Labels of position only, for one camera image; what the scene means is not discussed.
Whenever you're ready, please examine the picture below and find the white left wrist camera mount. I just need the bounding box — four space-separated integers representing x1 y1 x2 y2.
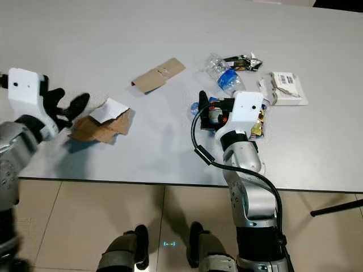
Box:
8 68 47 122

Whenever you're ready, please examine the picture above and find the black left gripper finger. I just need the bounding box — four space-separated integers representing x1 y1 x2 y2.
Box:
66 92 90 121
45 88 66 109

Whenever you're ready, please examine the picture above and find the clear plastic bottle blue label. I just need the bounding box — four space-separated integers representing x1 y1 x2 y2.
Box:
206 53 246 96

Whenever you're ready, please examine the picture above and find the white paper packet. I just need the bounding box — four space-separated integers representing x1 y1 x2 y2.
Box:
257 71 309 107

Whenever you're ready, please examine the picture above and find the black silver snack wrapper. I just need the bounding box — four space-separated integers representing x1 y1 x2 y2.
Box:
224 54 263 72

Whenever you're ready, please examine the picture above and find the robot right leg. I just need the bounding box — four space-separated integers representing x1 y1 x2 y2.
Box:
188 221 240 272

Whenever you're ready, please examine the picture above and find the robot leg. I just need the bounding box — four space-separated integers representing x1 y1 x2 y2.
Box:
96 224 150 272
188 221 240 272

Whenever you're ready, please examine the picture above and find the folded brown cardboard sleeve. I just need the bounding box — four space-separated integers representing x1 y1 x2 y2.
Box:
132 58 187 94

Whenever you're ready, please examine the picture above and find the torn cardboard with white paper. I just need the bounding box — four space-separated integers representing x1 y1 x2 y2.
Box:
69 97 136 144

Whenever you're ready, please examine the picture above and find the black table leg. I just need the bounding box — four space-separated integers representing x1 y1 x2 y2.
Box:
311 198 363 217

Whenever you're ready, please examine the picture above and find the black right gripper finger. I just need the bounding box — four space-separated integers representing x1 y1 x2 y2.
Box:
198 91 212 122

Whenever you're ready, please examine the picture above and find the robot left leg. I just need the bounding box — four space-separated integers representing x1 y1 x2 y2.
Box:
96 224 150 272

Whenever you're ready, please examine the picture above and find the blue snack wrapper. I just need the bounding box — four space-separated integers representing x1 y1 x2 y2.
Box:
191 97 225 131

